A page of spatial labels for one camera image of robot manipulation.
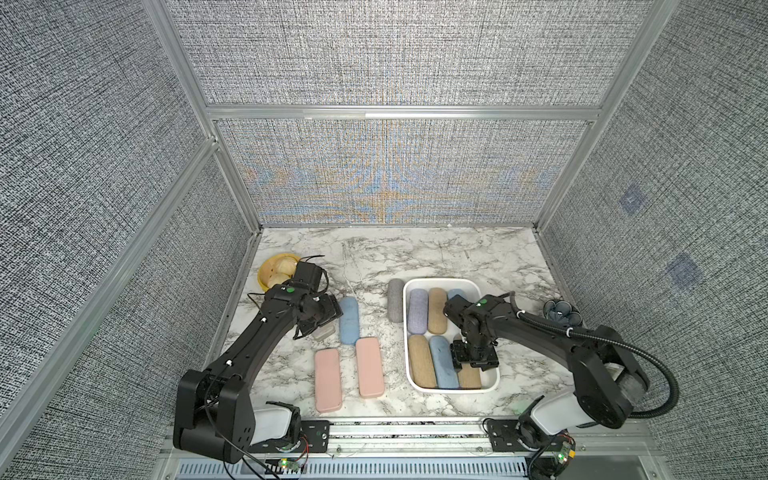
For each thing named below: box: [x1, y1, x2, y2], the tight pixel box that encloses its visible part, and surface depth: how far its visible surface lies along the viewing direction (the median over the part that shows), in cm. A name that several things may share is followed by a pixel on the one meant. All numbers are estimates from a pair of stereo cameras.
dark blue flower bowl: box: [543, 300, 583, 326], surface depth 94 cm
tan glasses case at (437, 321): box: [428, 287, 448, 335], surface depth 92 cm
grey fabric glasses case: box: [387, 278, 404, 323], surface depth 97 cm
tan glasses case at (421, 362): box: [408, 335, 437, 388], surface depth 84 cm
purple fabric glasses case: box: [408, 288, 429, 335], surface depth 94 cm
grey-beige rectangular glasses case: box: [311, 325, 336, 340], surface depth 90 cm
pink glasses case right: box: [356, 337, 385, 398], surface depth 85 cm
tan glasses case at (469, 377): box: [458, 363, 482, 389], surface depth 82 cm
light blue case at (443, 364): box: [429, 335, 460, 389], surface depth 83 cm
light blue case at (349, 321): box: [339, 296, 359, 345], surface depth 92 cm
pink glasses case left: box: [315, 348, 342, 413], surface depth 83 cm
